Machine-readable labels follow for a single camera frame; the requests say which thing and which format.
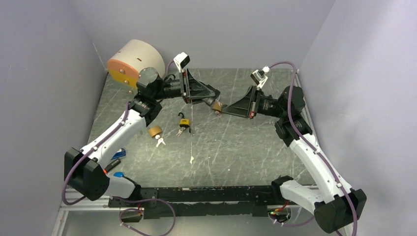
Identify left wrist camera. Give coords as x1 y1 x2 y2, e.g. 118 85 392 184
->
173 52 190 73

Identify yellow padlock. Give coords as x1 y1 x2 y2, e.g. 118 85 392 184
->
178 112 191 133

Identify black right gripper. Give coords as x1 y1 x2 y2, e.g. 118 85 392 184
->
222 86 286 119

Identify black padlock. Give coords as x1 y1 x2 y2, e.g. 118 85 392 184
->
202 97 216 107

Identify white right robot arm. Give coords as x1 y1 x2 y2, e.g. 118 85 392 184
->
222 86 367 236

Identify small brass padlock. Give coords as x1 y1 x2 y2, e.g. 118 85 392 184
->
148 125 163 138

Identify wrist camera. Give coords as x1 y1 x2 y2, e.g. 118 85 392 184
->
250 66 270 90
173 52 190 73

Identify blue round cap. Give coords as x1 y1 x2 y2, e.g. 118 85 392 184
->
113 172 124 178

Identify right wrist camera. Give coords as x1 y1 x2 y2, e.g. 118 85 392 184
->
250 66 270 90

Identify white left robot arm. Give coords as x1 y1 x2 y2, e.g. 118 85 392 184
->
61 67 220 207

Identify round cream drawer cabinet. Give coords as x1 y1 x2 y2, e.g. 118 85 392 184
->
107 39 166 89

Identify orange black marker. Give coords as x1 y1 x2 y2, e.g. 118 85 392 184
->
103 159 121 173

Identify black base frame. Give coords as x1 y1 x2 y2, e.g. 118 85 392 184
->
107 185 295 219

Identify large brass padlock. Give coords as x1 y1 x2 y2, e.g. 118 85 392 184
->
211 101 223 115

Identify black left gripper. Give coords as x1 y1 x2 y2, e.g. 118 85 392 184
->
153 69 216 106

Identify silver keys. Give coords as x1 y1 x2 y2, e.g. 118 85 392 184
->
215 111 222 120
177 127 187 137

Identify blue usb stick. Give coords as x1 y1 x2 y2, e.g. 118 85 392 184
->
112 148 126 160

